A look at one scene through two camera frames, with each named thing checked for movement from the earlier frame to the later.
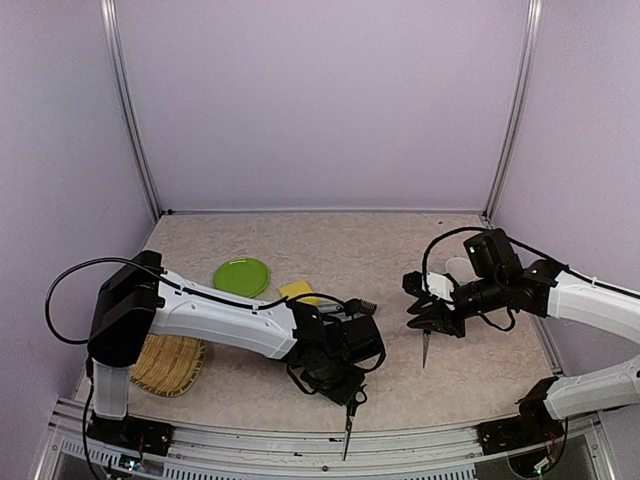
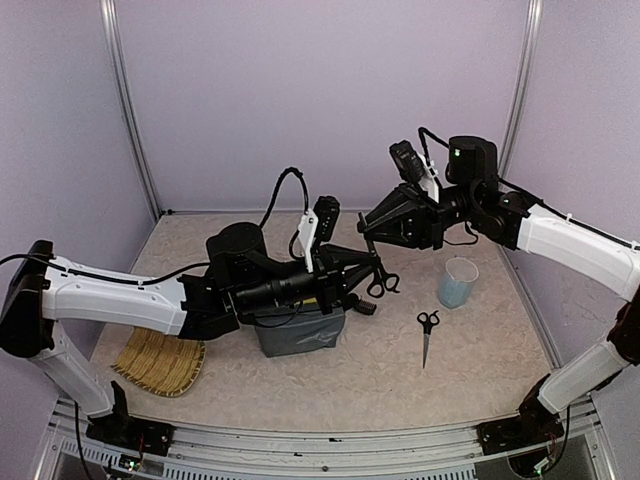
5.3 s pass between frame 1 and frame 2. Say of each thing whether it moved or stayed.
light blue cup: stayed
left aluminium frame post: stayed
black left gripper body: moved
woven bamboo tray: stayed
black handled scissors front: moved
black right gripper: moved
